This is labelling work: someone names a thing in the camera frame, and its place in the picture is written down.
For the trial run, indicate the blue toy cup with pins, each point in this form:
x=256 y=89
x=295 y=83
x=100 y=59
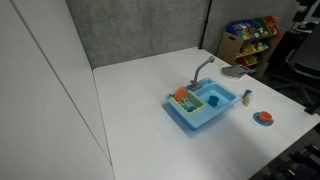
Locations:
x=213 y=100

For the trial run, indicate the light blue toy sink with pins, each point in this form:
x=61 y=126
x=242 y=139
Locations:
x=200 y=120

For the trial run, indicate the orange toy cup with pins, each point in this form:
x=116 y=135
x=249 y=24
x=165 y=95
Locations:
x=265 y=116

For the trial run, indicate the yellow-green dish rack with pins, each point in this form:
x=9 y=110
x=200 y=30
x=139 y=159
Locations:
x=180 y=103

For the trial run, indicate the blue toy utensil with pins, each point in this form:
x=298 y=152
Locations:
x=190 y=108

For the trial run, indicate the grey toy faucet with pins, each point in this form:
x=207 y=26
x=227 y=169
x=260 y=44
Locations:
x=199 y=71

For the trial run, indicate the grey metal mounting plate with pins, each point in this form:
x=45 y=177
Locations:
x=233 y=71

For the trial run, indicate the wooden toy storage shelf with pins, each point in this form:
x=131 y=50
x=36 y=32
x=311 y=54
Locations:
x=226 y=45

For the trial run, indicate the black stand pole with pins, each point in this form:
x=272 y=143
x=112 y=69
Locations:
x=205 y=23

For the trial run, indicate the blue toy bin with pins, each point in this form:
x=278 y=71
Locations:
x=235 y=27

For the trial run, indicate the blue toy saucer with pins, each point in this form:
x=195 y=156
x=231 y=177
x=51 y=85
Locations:
x=257 y=120

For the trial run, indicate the black office chair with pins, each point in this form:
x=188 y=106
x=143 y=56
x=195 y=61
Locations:
x=306 y=56

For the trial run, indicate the black equipment frame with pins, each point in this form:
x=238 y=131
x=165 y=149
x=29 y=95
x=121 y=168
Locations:
x=300 y=161

